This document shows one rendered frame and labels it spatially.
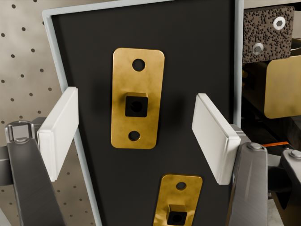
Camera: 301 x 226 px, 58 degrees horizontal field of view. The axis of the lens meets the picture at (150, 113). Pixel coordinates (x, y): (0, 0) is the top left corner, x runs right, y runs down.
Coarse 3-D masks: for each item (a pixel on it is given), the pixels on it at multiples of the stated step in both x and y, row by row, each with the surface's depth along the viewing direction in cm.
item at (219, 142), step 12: (204, 96) 19; (204, 108) 18; (216, 108) 18; (204, 120) 18; (216, 120) 16; (204, 132) 18; (216, 132) 15; (228, 132) 14; (204, 144) 18; (216, 144) 15; (228, 144) 14; (216, 156) 15; (228, 156) 14; (216, 168) 15; (228, 168) 15; (216, 180) 15; (228, 180) 15
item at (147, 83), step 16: (128, 48) 20; (128, 64) 20; (160, 64) 20; (128, 80) 21; (144, 80) 21; (160, 80) 21; (112, 96) 21; (128, 96) 20; (144, 96) 20; (160, 96) 21; (112, 112) 22; (128, 112) 21; (144, 112) 21; (112, 128) 22; (128, 128) 22; (144, 128) 22; (112, 144) 23; (128, 144) 23; (144, 144) 23
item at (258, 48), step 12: (252, 12) 26; (264, 12) 26; (276, 12) 26; (288, 12) 26; (252, 24) 26; (264, 24) 26; (276, 24) 26; (288, 24) 26; (252, 36) 26; (264, 36) 26; (276, 36) 27; (288, 36) 27; (252, 48) 27; (264, 48) 27; (276, 48) 27; (288, 48) 27; (252, 60) 27; (264, 60) 27
